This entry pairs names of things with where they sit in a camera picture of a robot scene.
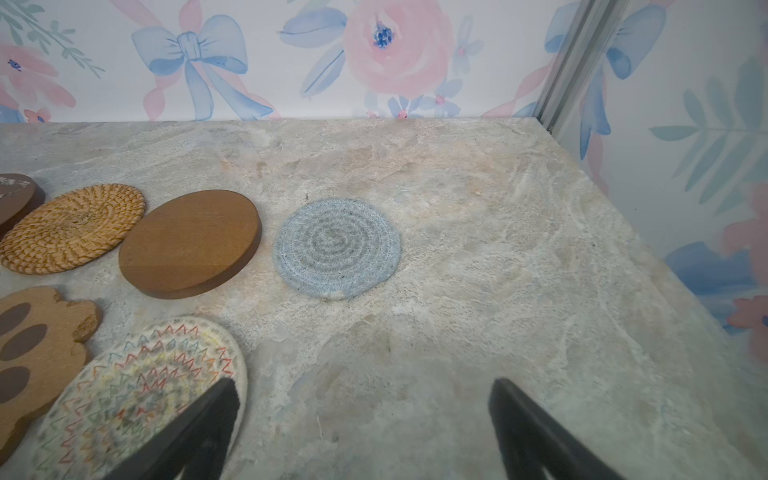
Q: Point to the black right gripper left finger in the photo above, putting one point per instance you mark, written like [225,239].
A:
[192,446]

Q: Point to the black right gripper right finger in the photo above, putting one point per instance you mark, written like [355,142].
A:
[533,445]

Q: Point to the cork paw print coaster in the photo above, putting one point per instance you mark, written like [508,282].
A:
[43,348]

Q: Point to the plain round wooden coaster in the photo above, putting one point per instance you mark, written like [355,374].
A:
[191,244]

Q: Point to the grey woven round coaster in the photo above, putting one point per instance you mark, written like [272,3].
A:
[336,248]

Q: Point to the woven rattan round coaster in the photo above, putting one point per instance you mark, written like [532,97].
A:
[73,229]

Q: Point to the dark glossy wooden round coaster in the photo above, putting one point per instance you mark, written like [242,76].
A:
[20,195]

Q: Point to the aluminium frame post right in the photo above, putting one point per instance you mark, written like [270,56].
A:
[588,34]

